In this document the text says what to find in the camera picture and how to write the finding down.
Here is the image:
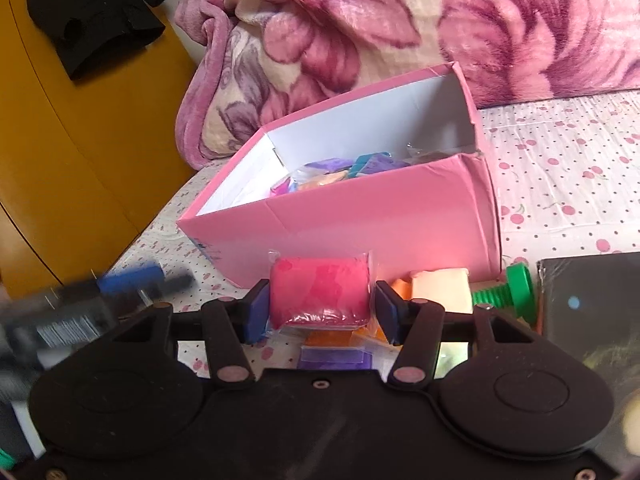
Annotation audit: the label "floral pink fleece blanket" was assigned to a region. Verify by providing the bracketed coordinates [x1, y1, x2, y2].
[175, 0, 639, 168]

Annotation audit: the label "clay bags inside box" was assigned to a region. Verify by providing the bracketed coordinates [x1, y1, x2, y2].
[269, 152, 411, 197]

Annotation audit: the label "dark orange clay bag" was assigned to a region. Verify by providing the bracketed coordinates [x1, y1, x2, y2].
[304, 328, 369, 348]

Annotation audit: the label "pink box lid with portrait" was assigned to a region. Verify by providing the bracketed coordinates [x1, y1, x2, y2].
[537, 252, 640, 471]

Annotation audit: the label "pink open cardboard box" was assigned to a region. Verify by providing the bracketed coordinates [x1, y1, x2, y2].
[178, 63, 501, 288]

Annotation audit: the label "peach clay bag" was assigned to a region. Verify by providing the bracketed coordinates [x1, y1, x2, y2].
[411, 268, 473, 313]

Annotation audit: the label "green plastic toy bolt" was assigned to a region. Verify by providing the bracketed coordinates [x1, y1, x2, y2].
[472, 262, 538, 324]

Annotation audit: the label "pink clay bag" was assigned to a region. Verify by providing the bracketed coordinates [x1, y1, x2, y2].
[269, 254, 371, 330]

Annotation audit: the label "black hanging garment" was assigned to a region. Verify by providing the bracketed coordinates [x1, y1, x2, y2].
[26, 0, 165, 80]

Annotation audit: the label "yellow wooden wardrobe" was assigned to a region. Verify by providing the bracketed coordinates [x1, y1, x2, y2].
[1, 0, 195, 298]

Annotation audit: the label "purple clay bag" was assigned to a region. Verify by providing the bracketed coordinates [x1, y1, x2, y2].
[297, 347, 372, 370]

